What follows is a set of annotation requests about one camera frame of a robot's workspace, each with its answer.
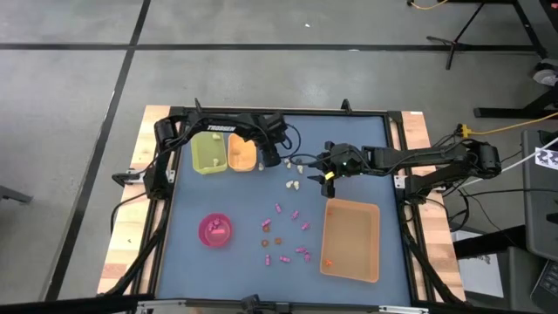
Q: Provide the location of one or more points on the dark grey desk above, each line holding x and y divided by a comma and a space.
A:
538, 209

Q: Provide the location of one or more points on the large orange plastic tray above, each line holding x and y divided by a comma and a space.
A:
353, 244

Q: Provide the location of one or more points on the pink round plastic bowl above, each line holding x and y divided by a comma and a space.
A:
207, 240

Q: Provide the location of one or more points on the black keyboard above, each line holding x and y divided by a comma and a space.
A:
549, 283

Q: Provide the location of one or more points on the black desk leg frame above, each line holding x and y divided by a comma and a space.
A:
501, 113

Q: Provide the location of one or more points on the black tripod stand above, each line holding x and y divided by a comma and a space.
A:
454, 43

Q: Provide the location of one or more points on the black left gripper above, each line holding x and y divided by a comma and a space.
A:
272, 131

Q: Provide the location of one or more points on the small orange plastic bin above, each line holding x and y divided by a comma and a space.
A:
242, 154

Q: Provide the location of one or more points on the white marker tag paper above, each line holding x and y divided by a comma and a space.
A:
548, 159

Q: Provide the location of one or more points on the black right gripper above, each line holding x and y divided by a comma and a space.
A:
349, 159

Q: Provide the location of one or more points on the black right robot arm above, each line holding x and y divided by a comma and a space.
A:
414, 157

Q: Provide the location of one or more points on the black beam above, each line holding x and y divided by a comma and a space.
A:
65, 305

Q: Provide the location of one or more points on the black frame clamp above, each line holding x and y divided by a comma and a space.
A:
198, 104
346, 105

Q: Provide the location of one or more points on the yellow-green plastic bin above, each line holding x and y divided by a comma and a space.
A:
205, 152

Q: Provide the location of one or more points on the dark grey box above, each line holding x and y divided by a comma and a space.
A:
519, 279

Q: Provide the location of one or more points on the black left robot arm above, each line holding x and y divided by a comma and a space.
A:
220, 127

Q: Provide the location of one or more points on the black metal table frame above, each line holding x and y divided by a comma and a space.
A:
370, 112

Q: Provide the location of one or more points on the grey furniture leg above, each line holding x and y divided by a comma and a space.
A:
13, 194

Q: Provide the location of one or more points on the white box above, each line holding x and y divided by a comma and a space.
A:
479, 275

